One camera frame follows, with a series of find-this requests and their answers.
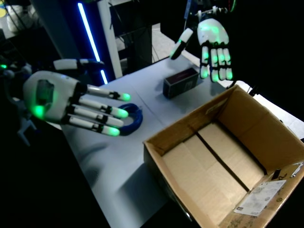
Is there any blue cable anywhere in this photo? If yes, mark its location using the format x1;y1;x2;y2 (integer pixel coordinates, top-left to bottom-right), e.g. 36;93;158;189
117;102;144;136

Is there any dark rectangular box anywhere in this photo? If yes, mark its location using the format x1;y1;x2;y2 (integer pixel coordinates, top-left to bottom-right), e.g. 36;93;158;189
162;67;200;98

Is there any open cardboard box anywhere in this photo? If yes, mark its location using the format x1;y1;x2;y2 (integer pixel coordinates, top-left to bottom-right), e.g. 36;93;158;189
142;85;304;228

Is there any blue light strip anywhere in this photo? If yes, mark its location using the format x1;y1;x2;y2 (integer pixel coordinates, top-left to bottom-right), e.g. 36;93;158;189
77;2;109;85

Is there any white upright post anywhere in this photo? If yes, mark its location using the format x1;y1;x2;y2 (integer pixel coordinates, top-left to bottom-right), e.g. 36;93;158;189
97;0;123;79

